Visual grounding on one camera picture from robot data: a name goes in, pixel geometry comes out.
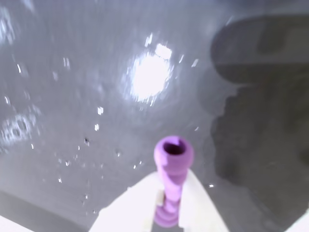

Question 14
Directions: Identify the purple pen grip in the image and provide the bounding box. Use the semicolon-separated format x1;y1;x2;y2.
153;135;195;228

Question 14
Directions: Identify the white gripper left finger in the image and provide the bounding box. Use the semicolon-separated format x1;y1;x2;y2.
88;170;168;232

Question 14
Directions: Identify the dark glossy table mat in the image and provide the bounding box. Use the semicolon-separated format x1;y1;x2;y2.
0;0;309;232

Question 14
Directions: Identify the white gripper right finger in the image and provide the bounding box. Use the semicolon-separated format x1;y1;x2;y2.
178;168;230;232

